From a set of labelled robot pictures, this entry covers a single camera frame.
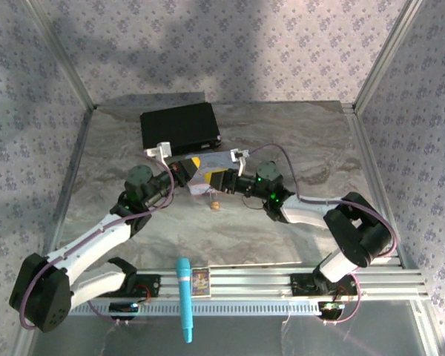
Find left control board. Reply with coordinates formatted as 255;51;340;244
108;301;140;322

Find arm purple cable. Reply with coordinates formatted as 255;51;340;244
247;143;398;259
19;154;176;330

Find aluminium floor rail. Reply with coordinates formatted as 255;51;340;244
42;107;96;263
341;105;412;268

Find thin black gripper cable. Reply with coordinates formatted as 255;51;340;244
241;195;267;210

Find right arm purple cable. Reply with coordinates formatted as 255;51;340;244
247;143;398;259

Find right control board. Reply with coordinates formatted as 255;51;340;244
317;300;346;320

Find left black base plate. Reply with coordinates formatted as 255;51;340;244
121;271;162;300

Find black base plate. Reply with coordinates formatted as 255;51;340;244
290;272;357;298
121;271;162;300

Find aluminium frame post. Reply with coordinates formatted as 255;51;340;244
353;0;421;113
24;0;98;111

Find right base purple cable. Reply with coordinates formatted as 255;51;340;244
323;272;362;325

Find small brass padlock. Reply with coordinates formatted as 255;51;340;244
208;188;222;211

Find blue marker pen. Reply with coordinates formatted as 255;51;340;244
174;257;195;344

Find white slotted cable duct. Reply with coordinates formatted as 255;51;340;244
68;298;324;317

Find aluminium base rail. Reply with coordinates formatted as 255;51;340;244
133;265;428;302

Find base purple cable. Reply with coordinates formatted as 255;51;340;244
88;300;142;325
323;272;362;325

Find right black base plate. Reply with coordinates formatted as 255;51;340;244
290;272;357;298

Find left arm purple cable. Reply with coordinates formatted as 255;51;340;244
19;154;176;330

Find black flat case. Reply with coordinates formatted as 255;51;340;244
139;102;223;159

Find pale patterned flat box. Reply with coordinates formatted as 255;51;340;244
187;151;243;197

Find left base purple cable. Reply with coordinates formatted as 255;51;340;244
88;300;142;325

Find control board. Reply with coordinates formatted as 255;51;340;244
317;300;346;320
108;301;140;322

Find small picture card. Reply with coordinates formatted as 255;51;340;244
191;267;211;298

